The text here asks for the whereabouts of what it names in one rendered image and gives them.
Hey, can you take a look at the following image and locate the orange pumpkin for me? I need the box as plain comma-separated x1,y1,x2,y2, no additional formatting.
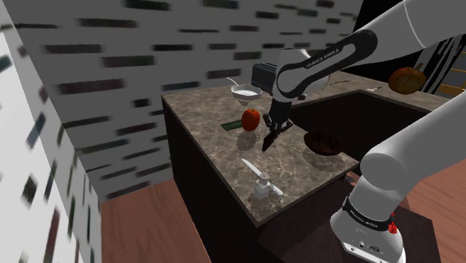
388,63,427,96

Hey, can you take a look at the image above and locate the white knife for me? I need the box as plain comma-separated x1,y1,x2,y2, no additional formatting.
241,158,284,197

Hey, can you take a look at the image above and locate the white funnel-shaped bowl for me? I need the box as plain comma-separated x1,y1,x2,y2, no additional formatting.
231,84,264,108

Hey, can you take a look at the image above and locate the white salt shaker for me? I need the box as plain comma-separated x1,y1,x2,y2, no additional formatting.
253,173,271,199

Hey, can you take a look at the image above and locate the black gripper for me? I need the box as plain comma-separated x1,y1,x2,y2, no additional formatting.
261,99,295,152

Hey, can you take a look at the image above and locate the red apple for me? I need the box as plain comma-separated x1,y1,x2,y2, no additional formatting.
241,108,261,132

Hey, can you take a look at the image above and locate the dark kitchen counter cabinet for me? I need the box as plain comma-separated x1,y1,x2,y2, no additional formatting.
161,70,453,263

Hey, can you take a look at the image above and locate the dark robot stand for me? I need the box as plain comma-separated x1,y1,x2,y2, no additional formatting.
257,181,444,263

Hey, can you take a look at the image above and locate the black toaster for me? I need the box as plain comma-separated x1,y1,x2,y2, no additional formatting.
251,62,279,96

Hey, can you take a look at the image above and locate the dark brown ribbed bowl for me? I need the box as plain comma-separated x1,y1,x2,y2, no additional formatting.
303,131,344,157

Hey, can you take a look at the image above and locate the green flat rectangular piece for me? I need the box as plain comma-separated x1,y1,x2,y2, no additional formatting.
220,121,243,132

